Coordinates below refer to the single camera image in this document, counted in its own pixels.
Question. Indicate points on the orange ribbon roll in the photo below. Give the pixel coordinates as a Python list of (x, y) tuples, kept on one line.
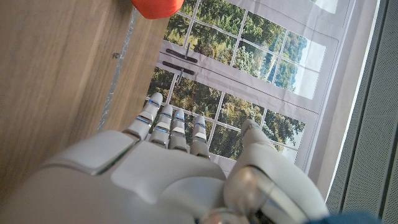
[(157, 8)]

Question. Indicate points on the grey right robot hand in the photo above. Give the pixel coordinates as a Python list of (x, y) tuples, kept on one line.
[(140, 186)]

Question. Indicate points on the printed window forest backdrop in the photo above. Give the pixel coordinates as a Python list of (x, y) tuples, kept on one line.
[(248, 62)]

